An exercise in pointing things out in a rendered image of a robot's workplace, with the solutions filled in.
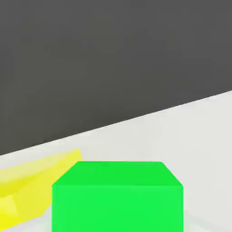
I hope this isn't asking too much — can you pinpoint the large yellow box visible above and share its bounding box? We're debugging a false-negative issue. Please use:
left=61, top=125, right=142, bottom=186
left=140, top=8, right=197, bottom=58
left=0, top=148, right=83, bottom=232

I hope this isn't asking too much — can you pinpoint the small green cube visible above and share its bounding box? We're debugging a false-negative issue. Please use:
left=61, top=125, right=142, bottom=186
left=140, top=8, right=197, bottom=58
left=51, top=161, right=184, bottom=232

